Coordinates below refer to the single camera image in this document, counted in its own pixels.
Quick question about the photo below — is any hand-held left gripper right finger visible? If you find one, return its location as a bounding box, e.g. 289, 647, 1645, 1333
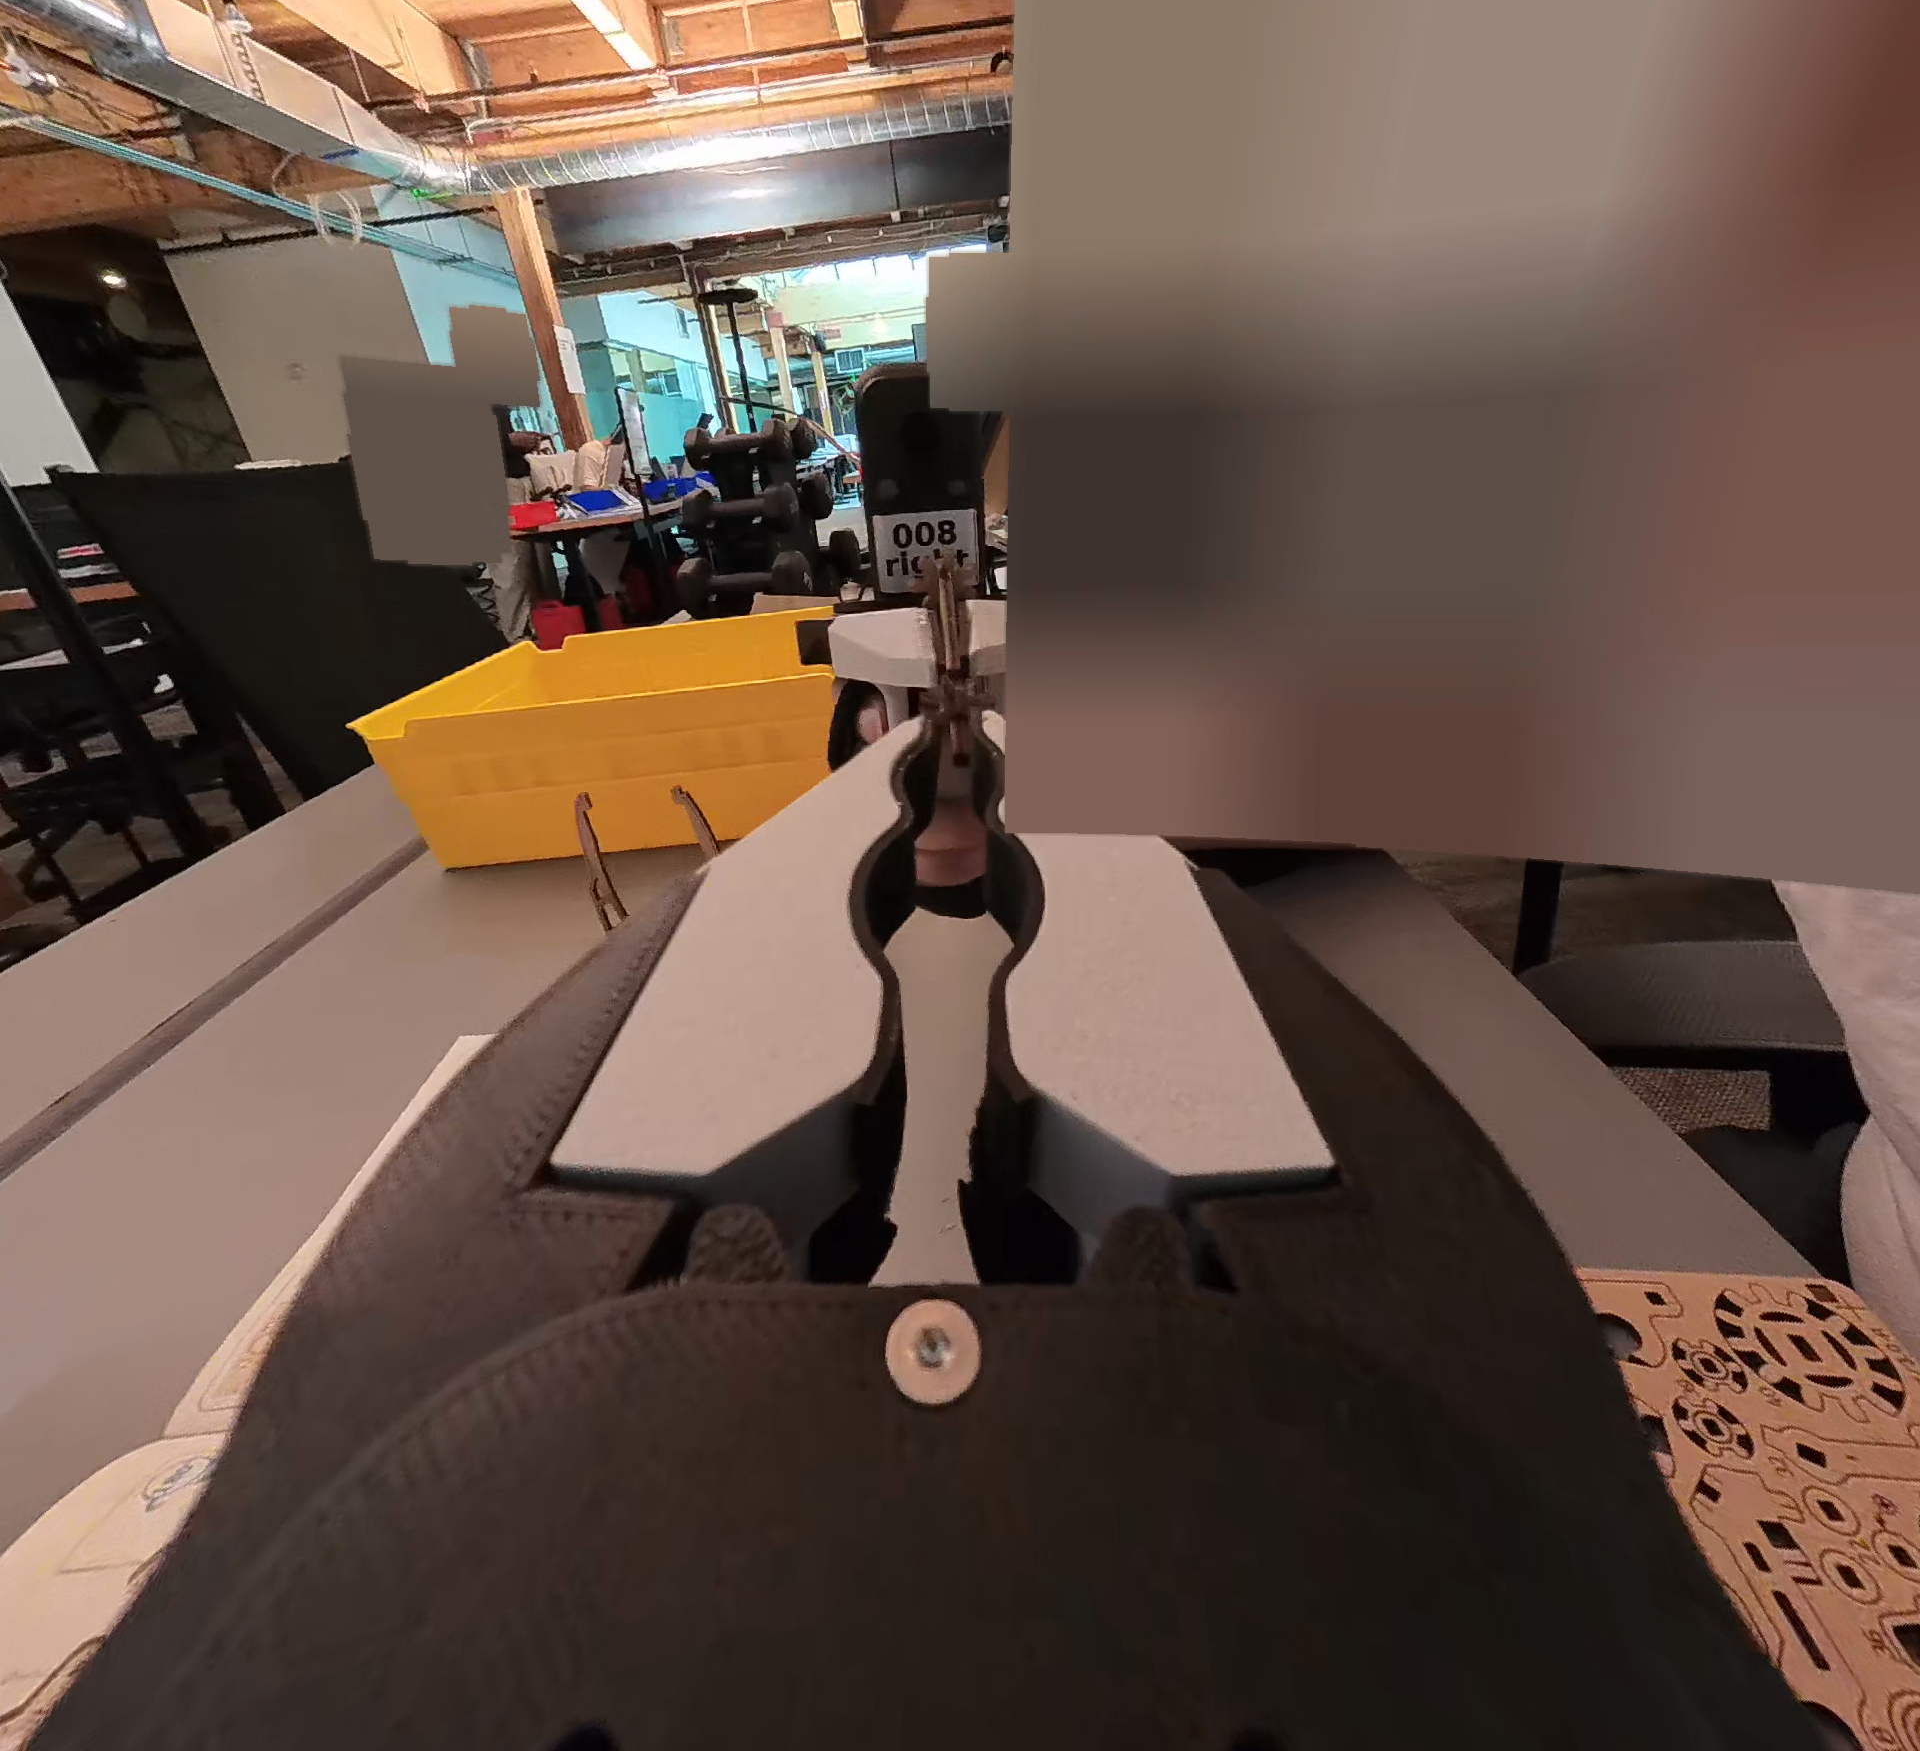
976, 712, 1341, 1228

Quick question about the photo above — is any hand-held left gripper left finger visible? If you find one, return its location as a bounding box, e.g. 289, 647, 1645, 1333
550, 712, 922, 1206

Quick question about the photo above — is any small wooden gear part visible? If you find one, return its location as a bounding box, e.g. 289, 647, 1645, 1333
915, 682, 998, 772

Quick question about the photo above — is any laser-cut wooden parts sheet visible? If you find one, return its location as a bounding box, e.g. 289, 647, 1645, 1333
1577, 1266, 1920, 1751

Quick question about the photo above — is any person's right hand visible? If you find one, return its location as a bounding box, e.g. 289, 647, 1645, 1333
859, 699, 999, 915

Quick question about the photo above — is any black dumbbell rack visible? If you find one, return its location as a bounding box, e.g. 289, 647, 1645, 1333
676, 418, 869, 622

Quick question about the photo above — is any black floor lamp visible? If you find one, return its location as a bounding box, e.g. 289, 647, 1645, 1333
693, 284, 765, 433

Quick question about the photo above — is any yellow plastic bin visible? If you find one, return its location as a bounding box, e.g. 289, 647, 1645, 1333
347, 604, 836, 872

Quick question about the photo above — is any table with blue bins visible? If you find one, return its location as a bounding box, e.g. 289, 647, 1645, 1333
505, 479, 722, 632

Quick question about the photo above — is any wooden support column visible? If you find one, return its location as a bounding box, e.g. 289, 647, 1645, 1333
493, 187, 599, 452

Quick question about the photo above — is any black office chair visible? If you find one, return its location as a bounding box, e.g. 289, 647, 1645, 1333
1512, 859, 1883, 1143

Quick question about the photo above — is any black partition panel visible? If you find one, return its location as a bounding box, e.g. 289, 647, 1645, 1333
51, 460, 515, 809

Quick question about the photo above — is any person's white garment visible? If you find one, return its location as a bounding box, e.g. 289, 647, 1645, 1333
1779, 880, 1920, 1322

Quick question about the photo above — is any illustrated instruction booklet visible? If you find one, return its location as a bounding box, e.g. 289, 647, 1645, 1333
0, 1028, 498, 1726

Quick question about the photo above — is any corrugated silver duct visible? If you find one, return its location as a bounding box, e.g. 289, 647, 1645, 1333
452, 75, 1020, 200

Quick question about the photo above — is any rectangular metal duct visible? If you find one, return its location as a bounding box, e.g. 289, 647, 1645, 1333
0, 0, 479, 200

